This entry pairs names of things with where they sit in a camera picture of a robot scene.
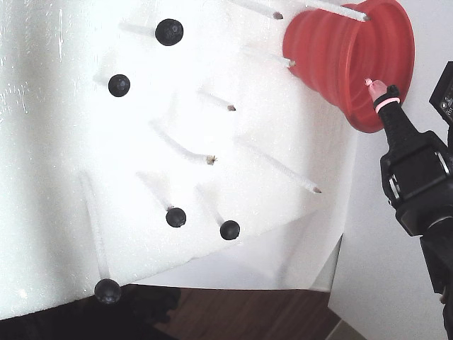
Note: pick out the red collapsible cup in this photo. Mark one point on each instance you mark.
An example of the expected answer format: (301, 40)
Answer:
(318, 53)

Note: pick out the white foam board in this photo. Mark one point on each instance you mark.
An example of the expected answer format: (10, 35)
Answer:
(53, 141)

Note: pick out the dark blueberry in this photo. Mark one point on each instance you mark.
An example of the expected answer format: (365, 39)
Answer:
(119, 85)
(169, 32)
(229, 229)
(107, 291)
(176, 217)

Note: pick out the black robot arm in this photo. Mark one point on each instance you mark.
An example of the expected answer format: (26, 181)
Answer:
(440, 276)

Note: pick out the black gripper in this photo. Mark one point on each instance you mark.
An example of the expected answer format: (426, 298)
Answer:
(413, 172)

